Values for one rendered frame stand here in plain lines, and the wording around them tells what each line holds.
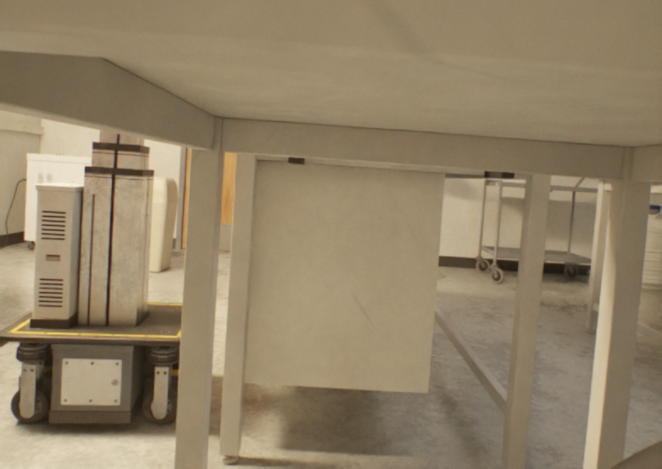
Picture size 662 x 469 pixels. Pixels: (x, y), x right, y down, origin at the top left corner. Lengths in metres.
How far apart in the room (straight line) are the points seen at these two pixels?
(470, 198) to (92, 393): 4.18
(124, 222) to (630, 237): 1.37
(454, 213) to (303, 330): 3.89
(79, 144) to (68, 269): 3.96
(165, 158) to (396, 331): 4.11
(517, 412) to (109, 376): 1.14
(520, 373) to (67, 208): 1.35
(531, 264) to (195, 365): 0.90
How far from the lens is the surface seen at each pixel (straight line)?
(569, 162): 1.06
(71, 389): 1.80
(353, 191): 1.51
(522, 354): 1.58
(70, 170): 5.00
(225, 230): 5.32
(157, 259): 4.19
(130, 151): 1.81
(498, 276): 4.69
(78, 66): 0.50
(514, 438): 1.66
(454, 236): 5.35
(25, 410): 1.91
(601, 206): 3.36
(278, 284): 1.54
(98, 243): 1.83
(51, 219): 1.80
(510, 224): 5.48
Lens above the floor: 0.78
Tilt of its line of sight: 3 degrees down
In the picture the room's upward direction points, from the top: 4 degrees clockwise
